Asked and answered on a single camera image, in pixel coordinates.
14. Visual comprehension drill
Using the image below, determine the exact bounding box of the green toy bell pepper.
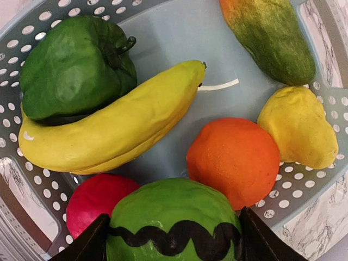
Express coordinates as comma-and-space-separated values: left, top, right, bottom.
20, 16, 138, 121

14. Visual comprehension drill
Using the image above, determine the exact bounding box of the green toy watermelon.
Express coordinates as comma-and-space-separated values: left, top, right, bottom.
106, 178, 243, 260

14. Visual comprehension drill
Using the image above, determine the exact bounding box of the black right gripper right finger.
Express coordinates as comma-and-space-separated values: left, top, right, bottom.
239, 207, 306, 261

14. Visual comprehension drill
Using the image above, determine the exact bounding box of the red toy apple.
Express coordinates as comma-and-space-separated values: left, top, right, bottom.
66, 173, 140, 239

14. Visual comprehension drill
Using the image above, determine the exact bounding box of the grey plastic basket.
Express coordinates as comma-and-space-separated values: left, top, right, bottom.
1, 1, 347, 260

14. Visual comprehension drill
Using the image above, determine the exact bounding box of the orange toy orange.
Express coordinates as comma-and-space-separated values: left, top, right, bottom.
186, 117, 280, 210

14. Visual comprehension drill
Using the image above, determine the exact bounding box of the green orange toy mango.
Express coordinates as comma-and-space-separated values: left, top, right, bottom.
220, 0, 316, 85

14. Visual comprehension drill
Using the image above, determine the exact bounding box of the yellow toy banana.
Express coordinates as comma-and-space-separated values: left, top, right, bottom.
18, 60, 206, 175

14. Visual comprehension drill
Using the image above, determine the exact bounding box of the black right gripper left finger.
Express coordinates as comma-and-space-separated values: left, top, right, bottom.
49, 214, 110, 261

